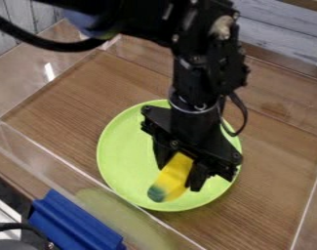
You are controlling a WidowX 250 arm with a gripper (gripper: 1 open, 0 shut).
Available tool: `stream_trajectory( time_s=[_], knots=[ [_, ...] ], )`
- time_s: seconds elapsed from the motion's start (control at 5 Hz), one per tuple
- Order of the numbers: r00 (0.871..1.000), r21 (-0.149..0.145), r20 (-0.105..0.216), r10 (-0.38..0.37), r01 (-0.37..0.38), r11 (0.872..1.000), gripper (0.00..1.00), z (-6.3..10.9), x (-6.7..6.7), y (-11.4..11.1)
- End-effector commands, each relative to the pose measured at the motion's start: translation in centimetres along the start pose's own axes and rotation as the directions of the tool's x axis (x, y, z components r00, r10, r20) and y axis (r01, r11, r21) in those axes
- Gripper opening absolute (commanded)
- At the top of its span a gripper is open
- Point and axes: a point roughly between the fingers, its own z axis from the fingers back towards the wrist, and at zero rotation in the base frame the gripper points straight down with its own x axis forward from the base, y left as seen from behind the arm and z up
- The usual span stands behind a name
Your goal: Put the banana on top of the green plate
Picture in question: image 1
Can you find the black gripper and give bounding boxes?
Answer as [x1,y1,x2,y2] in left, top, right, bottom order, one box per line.
[141,101,242,192]

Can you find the yellow toy banana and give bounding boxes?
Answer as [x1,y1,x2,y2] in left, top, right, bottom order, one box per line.
[148,152,193,203]

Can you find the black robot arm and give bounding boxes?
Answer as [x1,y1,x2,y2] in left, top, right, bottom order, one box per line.
[0,0,250,191]

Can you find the green round plate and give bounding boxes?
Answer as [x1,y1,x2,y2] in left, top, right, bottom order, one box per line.
[97,104,234,212]

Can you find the blue plastic clamp block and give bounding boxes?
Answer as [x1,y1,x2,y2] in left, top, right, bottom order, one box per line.
[29,189,127,250]

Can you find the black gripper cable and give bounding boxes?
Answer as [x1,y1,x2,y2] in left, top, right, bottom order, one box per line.
[218,92,249,138]

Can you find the clear acrylic enclosure wall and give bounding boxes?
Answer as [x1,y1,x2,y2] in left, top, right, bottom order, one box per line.
[0,18,317,250]

